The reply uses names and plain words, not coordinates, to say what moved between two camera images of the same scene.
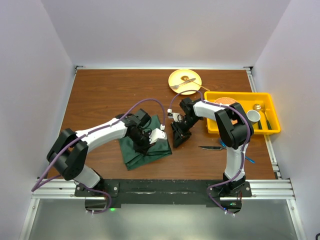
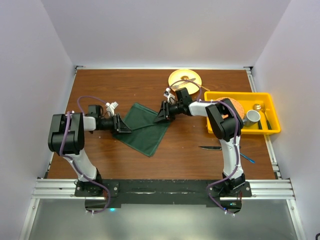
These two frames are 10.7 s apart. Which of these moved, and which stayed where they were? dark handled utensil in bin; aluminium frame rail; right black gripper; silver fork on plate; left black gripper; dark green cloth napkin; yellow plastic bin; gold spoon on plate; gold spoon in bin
Moved: dark green cloth napkin; right black gripper; left black gripper
Stayed: silver fork on plate; gold spoon in bin; aluminium frame rail; dark handled utensil in bin; gold spoon on plate; yellow plastic bin
